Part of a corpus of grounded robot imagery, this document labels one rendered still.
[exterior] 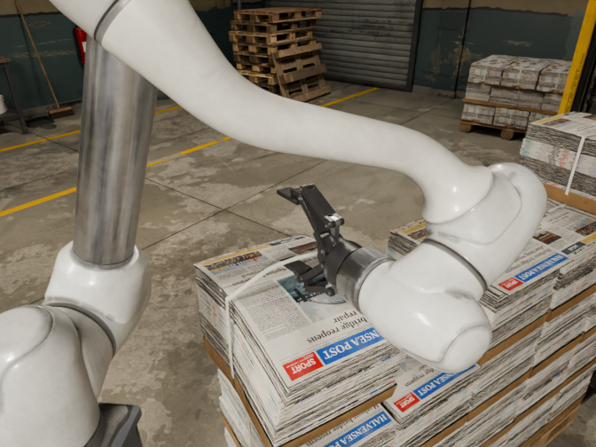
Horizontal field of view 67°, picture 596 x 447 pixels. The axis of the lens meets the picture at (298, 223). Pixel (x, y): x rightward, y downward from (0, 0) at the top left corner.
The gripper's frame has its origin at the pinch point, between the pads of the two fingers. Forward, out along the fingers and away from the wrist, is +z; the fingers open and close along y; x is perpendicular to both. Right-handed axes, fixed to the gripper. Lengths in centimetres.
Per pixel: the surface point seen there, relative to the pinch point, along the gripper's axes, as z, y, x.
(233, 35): 618, -19, 271
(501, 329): -13, 38, 53
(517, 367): -11, 60, 70
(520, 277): -13, 24, 57
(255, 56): 588, 11, 291
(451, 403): -12, 57, 40
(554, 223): -1, 23, 92
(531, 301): -13, 34, 66
